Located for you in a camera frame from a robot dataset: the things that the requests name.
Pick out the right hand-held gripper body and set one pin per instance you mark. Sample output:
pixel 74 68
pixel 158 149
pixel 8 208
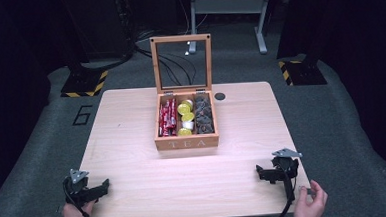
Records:
pixel 285 165

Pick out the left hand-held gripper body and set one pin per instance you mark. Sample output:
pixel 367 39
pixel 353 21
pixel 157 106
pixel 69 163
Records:
pixel 77 186

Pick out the person's right hand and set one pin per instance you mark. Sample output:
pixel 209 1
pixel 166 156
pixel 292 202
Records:
pixel 310 204

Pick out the pile of dark packets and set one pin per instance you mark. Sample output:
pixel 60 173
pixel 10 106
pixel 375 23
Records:
pixel 203 114

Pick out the red sachet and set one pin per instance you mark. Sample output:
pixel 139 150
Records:
pixel 173 114
pixel 162 121
pixel 167 116

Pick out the wooden tea box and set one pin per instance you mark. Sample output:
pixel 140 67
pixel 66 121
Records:
pixel 186 143

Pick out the black striped stand base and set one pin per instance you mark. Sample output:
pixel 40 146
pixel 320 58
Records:
pixel 85 83
pixel 301 72

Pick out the white capsule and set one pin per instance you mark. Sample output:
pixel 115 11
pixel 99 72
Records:
pixel 188 125

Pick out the grey metal stand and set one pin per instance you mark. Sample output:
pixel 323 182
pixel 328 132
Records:
pixel 229 5

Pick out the black table grommet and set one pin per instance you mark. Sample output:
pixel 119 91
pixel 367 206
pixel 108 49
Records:
pixel 219 96

